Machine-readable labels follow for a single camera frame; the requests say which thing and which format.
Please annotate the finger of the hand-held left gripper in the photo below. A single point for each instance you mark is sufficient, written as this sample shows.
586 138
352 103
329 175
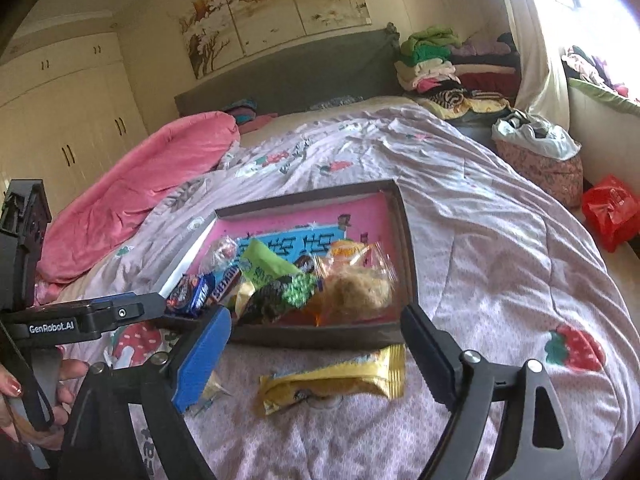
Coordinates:
20 240
140 306

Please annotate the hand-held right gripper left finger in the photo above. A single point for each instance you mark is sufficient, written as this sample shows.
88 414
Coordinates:
200 360

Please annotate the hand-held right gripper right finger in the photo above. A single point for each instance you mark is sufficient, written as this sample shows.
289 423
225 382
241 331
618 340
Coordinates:
430 355

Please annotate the blue cookie packet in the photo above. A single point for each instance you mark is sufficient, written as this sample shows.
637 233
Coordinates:
190 292

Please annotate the brown chocolate bar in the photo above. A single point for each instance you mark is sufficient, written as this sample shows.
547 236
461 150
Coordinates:
227 286

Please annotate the yellow gold snack packet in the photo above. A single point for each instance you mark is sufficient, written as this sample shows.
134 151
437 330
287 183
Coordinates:
340 377

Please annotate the clear packet brown cake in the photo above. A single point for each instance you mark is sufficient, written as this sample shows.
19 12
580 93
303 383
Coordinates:
360 290

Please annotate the clear packet white snack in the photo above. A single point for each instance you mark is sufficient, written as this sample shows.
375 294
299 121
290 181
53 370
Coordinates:
222 255

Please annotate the dark cardboard box tray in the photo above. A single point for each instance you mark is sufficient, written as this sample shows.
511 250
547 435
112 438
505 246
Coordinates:
407 260

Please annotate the dark packet green end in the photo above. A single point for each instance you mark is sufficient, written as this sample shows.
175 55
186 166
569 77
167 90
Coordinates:
280 295

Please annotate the green snack packet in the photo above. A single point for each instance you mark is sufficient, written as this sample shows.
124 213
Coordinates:
262 265

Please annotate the person's left hand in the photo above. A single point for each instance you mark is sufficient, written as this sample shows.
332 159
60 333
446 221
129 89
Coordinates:
75 369

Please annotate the small clear wrapper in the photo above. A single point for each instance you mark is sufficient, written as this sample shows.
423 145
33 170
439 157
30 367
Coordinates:
212 395

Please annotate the pink blanket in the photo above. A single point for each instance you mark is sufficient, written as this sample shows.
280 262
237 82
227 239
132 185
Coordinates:
150 180

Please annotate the cream wardrobe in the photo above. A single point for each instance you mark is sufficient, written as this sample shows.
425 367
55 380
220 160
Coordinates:
75 100

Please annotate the pink book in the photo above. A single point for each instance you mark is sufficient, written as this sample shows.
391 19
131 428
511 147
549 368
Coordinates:
370 215

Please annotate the pink patterned basket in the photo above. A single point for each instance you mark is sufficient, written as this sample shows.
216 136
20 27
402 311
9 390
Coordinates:
545 172

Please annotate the teal and pink cloth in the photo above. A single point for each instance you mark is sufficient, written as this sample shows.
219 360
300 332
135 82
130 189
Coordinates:
242 112

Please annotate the red plastic bag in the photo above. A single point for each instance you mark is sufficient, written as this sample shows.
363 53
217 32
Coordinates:
612 210

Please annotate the dark patterned cloth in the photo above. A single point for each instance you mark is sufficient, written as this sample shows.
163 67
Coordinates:
332 104

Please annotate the pile of folded clothes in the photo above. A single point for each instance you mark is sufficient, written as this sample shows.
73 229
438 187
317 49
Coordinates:
440 65

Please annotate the grey headboard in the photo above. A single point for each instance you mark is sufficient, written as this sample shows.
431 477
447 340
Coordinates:
310 70

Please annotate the cream curtain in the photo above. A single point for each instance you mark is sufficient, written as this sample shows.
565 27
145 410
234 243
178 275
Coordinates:
535 60

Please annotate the clothes on windowsill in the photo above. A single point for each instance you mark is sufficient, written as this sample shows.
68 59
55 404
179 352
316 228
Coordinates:
595 70

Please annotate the wall painting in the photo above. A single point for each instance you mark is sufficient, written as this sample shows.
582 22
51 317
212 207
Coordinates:
280 5

